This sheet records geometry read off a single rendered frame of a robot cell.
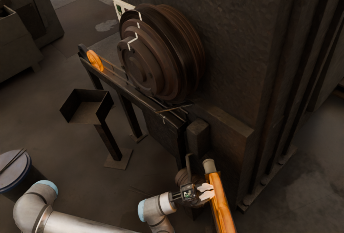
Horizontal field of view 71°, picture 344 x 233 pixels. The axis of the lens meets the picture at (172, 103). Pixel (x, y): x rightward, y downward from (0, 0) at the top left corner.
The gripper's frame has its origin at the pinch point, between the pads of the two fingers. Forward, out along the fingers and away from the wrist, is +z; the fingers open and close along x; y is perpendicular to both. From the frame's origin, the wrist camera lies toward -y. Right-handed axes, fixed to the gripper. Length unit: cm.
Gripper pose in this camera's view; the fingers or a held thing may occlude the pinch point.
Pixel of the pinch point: (216, 189)
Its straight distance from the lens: 114.0
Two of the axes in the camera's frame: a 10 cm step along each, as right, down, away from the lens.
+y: -4.2, -5.9, -6.8
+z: 9.0, -3.8, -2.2
